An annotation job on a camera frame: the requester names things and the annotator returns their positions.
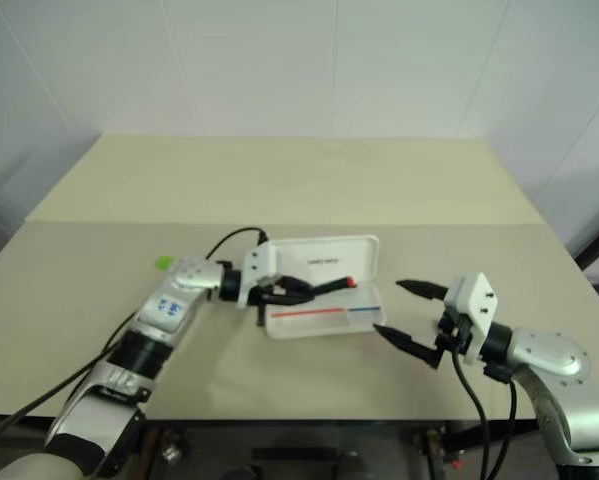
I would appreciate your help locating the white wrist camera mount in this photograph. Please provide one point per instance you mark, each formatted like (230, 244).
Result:
(260, 265)
(471, 305)

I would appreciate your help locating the black marker with red cap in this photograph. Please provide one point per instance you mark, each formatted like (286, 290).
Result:
(336, 286)

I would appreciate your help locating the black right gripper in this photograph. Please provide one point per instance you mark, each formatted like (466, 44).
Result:
(451, 336)

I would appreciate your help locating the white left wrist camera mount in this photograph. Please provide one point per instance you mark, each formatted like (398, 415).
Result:
(260, 265)

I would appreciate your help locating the green marker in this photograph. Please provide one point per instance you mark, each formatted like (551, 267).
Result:
(164, 262)

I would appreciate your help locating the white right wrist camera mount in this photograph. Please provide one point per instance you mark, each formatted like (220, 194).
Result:
(471, 305)

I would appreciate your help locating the white plastic pencil case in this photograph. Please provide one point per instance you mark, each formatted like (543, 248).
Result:
(329, 310)

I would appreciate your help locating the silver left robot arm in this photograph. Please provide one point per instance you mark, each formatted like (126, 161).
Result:
(179, 305)

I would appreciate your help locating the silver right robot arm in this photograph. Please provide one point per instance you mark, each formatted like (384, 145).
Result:
(549, 355)

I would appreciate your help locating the small red part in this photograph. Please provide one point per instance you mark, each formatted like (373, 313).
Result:
(458, 465)

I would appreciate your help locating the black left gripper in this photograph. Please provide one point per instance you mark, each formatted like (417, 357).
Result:
(257, 297)

